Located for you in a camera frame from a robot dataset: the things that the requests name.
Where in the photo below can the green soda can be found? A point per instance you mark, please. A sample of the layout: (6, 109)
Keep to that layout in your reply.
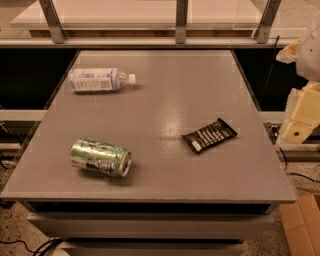
(114, 161)

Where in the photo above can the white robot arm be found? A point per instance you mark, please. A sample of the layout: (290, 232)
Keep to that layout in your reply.
(305, 52)

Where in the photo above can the metal bracket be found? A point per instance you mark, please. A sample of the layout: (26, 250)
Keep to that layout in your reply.
(263, 31)
(56, 32)
(181, 21)

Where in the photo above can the left metal bracket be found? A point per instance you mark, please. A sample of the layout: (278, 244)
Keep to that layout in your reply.
(56, 32)

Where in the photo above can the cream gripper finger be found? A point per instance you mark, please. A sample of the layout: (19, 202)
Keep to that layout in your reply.
(302, 114)

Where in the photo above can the right metal bracket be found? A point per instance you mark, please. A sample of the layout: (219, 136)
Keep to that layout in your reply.
(263, 31)

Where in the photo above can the white shelf board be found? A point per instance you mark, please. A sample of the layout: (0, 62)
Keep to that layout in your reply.
(155, 14)

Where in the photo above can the middle metal bracket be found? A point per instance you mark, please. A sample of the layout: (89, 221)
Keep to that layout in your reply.
(181, 21)

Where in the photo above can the blue labelled plastic bottle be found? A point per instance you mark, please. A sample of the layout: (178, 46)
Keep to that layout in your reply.
(99, 79)

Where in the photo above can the black snack bar wrapper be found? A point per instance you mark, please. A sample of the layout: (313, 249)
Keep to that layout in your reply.
(209, 136)

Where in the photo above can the cardboard box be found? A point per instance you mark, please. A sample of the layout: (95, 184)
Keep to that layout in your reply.
(301, 223)

